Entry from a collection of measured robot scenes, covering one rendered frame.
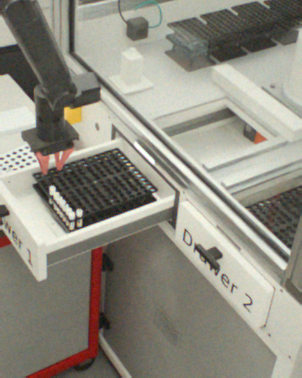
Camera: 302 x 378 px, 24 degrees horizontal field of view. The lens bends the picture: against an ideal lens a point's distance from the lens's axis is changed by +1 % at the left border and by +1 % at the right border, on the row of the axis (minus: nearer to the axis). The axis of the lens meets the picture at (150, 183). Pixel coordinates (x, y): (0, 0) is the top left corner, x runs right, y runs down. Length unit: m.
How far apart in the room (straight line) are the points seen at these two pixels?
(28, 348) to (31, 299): 0.20
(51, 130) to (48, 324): 0.78
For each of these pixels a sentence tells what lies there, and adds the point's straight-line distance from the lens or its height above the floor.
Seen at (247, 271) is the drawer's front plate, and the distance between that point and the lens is 1.40.
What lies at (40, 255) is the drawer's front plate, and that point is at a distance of 1.43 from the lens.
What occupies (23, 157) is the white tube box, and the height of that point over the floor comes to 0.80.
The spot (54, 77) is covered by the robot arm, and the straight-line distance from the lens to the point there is 1.27.
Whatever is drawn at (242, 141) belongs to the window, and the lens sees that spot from 1.33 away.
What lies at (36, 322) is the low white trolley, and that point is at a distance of 2.02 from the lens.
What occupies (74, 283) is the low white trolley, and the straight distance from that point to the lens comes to 1.98.
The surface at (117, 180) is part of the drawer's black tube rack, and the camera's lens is 1.60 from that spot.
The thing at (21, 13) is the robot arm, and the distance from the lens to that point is 1.00.
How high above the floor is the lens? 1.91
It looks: 39 degrees down
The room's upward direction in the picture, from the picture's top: 6 degrees clockwise
